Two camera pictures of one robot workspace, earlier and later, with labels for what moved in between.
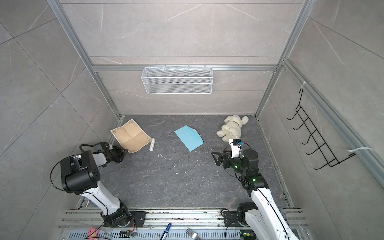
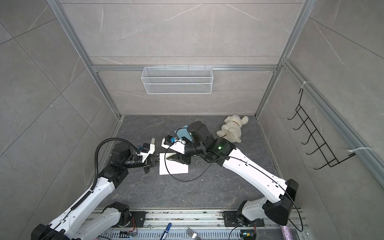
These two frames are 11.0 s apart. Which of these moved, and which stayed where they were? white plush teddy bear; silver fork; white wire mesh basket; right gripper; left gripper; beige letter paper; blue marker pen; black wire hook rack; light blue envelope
Moved: beige letter paper; left gripper; right gripper
Stayed: white plush teddy bear; blue marker pen; white wire mesh basket; black wire hook rack; silver fork; light blue envelope
